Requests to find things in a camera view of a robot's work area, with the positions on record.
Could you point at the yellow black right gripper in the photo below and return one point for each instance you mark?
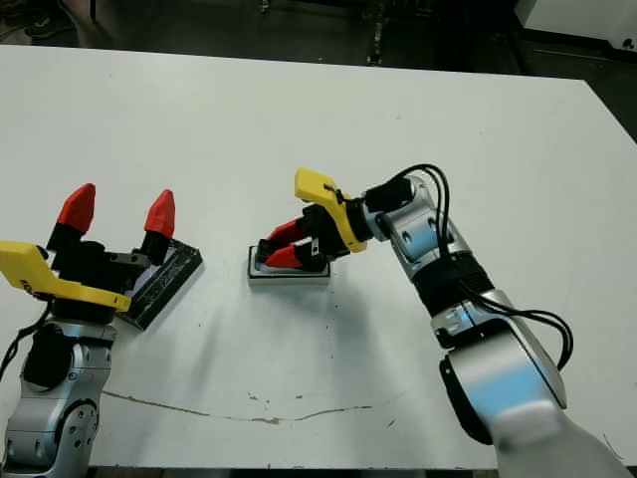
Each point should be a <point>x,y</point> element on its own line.
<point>343,219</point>

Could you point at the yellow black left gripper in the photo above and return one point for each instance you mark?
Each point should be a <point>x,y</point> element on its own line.
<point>20,261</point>

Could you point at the glossy black box lid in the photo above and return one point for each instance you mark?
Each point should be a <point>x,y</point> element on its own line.
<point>166,284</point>

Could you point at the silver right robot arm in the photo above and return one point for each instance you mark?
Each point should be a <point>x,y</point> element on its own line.
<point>507,383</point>

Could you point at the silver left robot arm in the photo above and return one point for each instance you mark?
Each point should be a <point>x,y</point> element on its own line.
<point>55,418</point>

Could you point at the white box base black rim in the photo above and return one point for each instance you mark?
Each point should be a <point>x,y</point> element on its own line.
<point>288,280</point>

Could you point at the dark shoe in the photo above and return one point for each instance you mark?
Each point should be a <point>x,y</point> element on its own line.
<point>42,27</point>

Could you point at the white cabinet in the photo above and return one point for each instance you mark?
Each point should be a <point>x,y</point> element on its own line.
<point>567,15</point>

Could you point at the small black cabinet knob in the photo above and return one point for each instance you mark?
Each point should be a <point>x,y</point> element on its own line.
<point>628,44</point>

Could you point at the dark metal stand post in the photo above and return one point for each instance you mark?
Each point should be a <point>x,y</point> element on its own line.
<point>376,45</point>

